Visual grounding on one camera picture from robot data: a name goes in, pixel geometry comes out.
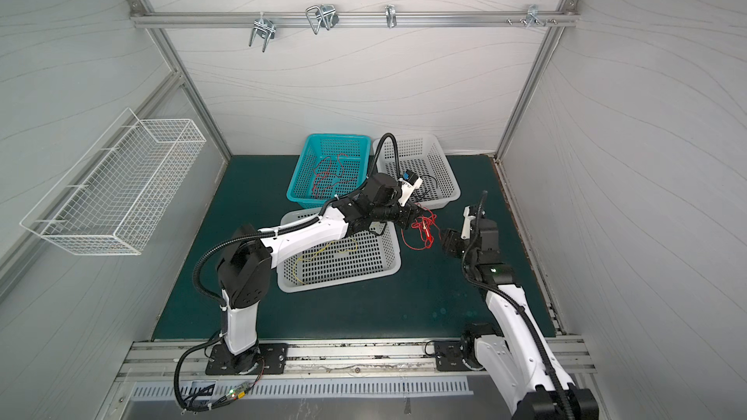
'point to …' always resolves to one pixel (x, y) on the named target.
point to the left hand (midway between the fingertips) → (429, 208)
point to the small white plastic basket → (423, 156)
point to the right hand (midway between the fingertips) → (457, 227)
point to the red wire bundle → (425, 225)
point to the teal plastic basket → (330, 165)
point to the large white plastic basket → (352, 259)
